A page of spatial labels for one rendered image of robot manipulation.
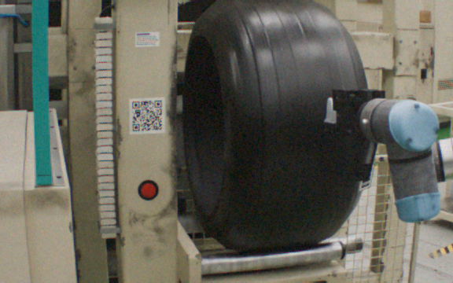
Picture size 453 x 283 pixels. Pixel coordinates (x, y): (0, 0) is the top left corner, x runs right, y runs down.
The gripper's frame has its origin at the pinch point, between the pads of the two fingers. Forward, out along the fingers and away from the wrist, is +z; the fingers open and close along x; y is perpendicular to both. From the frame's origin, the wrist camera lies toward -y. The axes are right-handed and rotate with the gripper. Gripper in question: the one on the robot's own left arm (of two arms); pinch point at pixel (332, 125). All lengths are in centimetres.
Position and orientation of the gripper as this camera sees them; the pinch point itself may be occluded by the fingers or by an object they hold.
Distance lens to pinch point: 139.6
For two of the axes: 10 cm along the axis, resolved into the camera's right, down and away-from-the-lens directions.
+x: -9.7, 0.5, -2.5
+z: -2.6, -0.8, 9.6
